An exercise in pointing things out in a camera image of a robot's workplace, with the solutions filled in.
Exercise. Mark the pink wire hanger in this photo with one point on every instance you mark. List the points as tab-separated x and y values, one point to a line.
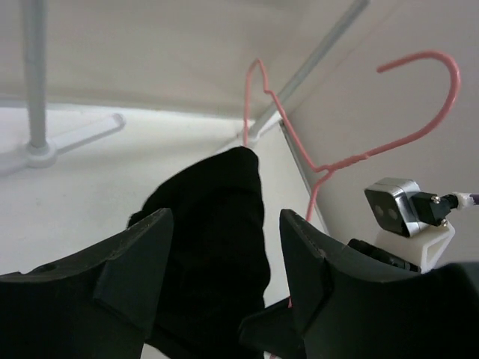
353	109

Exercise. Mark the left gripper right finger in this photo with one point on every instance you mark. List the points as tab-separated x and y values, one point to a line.
349	305

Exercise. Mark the black trousers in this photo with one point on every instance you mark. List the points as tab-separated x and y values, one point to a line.
217	270

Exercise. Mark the white metal clothes rack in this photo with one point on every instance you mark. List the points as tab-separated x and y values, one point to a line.
74	72

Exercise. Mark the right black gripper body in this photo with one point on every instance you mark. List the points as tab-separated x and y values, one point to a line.
277	329

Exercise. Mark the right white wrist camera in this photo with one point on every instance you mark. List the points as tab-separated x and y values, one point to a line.
414	225

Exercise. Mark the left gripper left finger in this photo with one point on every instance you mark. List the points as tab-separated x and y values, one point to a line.
97	303

